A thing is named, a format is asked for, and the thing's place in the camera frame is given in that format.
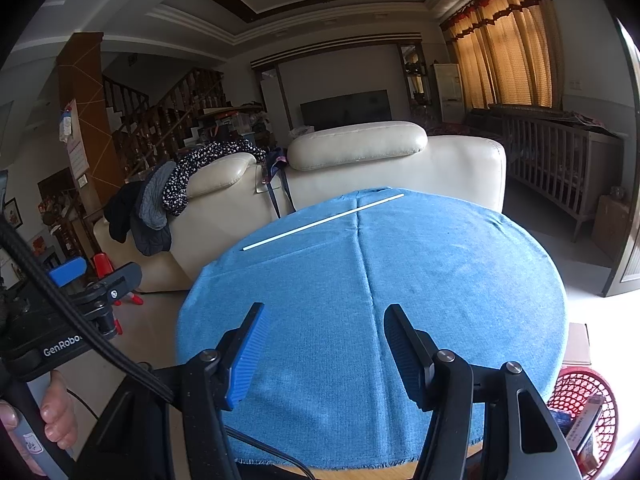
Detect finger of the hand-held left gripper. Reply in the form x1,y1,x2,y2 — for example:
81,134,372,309
47,256,87,288
82,261,143,307

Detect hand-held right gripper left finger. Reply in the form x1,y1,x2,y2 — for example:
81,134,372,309
82,302,268,480

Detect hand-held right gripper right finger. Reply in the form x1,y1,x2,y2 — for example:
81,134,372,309
382,304,583,480

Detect red plastic mesh basket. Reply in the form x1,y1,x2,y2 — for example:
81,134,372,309
546,366,619,478

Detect long white medicine box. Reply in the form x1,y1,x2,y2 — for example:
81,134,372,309
567,394,606,453

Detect person's left hand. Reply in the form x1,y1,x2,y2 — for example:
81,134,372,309
0,370,77,477

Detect red children's ride-on toy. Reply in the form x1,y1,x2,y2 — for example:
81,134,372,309
90,252,146,336

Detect dark wooden shelf unit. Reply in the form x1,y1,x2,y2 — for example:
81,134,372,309
37,167,101,266

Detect black jacket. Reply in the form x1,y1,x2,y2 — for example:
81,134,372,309
103,180,173,257

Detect grey-blue knit garment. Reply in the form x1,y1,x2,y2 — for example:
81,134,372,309
131,161,178,231

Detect blue tablecloth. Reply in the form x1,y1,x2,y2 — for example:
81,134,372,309
175,187,570,472

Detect black white floral garment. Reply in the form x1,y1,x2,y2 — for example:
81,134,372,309
162,141,268,217

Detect long white stick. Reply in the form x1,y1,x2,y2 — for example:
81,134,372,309
242,191,406,251

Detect wooden staircase railing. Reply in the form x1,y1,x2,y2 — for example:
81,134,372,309
102,67,226,181

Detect cream leather sofa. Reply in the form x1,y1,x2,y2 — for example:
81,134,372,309
94,121,507,293

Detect wooden baby crib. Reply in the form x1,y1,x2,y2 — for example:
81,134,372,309
465,104,626,243

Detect brown cardboard box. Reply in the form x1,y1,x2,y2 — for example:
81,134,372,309
592,194,633,261

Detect flat screen television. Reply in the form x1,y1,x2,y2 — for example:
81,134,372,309
300,89,390,128

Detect wooden door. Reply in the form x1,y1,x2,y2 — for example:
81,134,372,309
600,17,640,298

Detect white standing air conditioner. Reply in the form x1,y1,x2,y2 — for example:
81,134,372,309
432,62,463,123

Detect wooden display cabinet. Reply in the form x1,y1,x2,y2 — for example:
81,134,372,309
398,42,432,108

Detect orange curtains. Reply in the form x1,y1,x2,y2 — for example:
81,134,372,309
440,0,556,109

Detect thick braided black cable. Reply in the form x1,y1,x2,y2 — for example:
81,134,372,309
0,220,176,402

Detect framed wall picture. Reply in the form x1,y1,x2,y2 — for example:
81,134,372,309
2,198,21,231

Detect thin black cable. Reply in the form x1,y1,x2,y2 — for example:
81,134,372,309
65,390,321,480

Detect wall calendar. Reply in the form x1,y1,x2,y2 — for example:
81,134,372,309
59,99,90,188

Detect dark bag with straps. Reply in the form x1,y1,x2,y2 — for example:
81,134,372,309
264,149,293,220

